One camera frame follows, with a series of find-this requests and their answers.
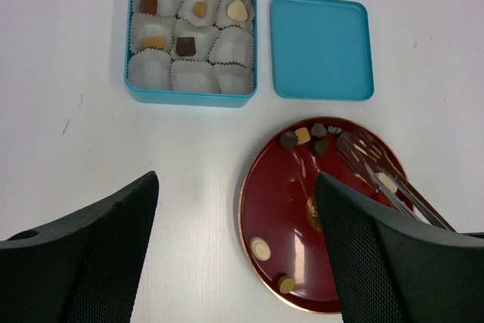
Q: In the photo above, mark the teal box lid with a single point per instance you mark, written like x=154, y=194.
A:
x=321, y=50

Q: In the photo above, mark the dark square chocolate in box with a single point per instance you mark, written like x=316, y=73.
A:
x=185, y=46

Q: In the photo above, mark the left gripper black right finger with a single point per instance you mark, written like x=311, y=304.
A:
x=389, y=267

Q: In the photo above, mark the tan bar chocolate in box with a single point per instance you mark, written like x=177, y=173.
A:
x=155, y=42

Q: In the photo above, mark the cream rectangular chocolate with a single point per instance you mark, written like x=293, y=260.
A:
x=387, y=182

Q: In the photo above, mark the tan round chocolate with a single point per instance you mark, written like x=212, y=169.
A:
x=285, y=284

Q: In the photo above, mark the white oval chocolate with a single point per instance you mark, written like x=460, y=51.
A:
x=260, y=248

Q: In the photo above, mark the round red lacquer tray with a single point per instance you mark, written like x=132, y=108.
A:
x=277, y=203

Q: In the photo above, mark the brown layered chocolate in box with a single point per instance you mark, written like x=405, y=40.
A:
x=149, y=7

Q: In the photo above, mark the teal chocolate box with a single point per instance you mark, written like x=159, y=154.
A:
x=221, y=74

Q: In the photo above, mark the tan sweet square chocolate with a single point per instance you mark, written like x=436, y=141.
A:
x=303, y=136

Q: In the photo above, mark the metal tongs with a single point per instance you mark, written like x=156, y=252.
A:
x=368, y=159

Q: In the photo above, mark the tan caramel square chocolate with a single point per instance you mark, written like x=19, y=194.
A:
x=199, y=9

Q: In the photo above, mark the white heart chocolate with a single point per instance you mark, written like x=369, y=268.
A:
x=237, y=11

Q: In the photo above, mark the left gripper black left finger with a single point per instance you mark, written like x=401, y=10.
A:
x=85, y=266

